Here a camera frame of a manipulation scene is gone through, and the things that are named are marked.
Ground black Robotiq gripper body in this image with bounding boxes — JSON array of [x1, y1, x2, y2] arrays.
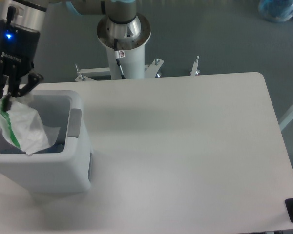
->
[[0, 19, 40, 78]]

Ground white trash can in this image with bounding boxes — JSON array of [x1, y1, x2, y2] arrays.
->
[[0, 90, 93, 193]]

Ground clear plastic bag green stripe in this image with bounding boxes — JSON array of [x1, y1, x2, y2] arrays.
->
[[0, 93, 60, 155]]

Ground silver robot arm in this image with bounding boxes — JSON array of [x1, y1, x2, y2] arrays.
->
[[0, 0, 141, 111]]

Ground black cable on pedestal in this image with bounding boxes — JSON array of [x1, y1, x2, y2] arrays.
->
[[113, 38, 126, 80]]

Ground white metal base frame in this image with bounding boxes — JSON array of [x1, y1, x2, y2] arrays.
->
[[74, 55, 201, 82]]

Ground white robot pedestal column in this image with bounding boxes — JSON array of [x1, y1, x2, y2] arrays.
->
[[96, 13, 152, 80]]

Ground trash inside can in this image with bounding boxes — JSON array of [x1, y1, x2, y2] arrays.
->
[[0, 144, 64, 154]]

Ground blue plastic bag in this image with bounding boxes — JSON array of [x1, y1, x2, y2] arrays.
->
[[258, 0, 293, 23]]

